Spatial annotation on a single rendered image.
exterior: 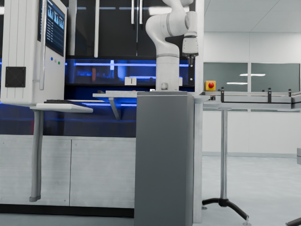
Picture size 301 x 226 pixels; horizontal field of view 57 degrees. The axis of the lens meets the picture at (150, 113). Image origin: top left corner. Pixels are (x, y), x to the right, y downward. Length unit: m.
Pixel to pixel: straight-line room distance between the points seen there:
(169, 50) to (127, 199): 1.17
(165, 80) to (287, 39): 6.30
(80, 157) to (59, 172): 0.19
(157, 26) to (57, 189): 1.39
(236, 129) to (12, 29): 5.79
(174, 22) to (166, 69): 0.24
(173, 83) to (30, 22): 0.87
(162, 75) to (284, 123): 5.99
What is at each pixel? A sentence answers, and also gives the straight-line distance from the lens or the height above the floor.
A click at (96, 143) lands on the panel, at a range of 2.12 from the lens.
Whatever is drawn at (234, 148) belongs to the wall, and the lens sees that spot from 6.89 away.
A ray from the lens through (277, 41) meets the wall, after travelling 7.46.
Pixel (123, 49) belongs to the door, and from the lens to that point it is 2.16.
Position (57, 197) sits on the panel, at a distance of 2.26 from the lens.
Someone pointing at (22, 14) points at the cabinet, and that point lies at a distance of 1.80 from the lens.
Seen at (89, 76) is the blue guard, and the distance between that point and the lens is 2.16.
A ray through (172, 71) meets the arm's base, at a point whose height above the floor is 0.97.
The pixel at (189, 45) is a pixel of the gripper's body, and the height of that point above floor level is 1.21.
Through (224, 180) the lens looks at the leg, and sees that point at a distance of 2.29.
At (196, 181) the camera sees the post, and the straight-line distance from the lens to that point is 2.11.
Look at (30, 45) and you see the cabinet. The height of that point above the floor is 1.13.
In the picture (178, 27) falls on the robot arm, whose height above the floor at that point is 1.19.
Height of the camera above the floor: 0.70
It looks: 2 degrees up
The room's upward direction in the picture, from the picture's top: 1 degrees clockwise
